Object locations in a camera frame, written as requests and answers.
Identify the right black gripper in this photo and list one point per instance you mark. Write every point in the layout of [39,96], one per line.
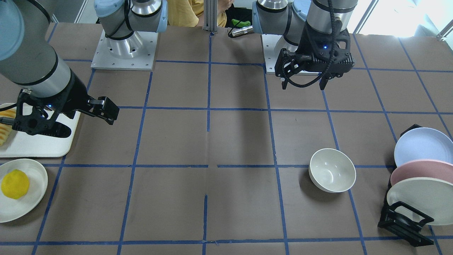
[75,94]

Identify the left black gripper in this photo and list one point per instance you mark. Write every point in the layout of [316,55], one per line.
[305,45]

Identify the white ceramic bowl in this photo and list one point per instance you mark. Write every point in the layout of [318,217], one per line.
[332,171]

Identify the yellow lemon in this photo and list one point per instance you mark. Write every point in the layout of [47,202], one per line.
[15,184]

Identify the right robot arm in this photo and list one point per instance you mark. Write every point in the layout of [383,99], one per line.
[49,87]

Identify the cream rectangular tray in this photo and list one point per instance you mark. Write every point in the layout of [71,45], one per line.
[22,145]

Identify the sliced yellow mango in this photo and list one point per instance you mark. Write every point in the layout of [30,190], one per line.
[5,130]

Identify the person in yellow shirt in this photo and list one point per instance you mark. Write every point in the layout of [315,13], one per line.
[190,13]

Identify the cream shallow plate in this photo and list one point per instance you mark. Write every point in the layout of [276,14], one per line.
[12,209]

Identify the blue plate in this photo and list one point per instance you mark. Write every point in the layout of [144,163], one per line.
[423,143]

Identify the pink plate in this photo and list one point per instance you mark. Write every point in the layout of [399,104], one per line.
[423,168]

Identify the black dish rack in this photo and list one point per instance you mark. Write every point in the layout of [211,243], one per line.
[402,226]

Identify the cream plate in rack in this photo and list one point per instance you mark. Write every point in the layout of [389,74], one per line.
[431,196]

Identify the green handled tool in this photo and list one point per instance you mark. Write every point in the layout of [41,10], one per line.
[239,24]

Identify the aluminium frame post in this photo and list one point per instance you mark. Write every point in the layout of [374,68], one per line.
[210,16]

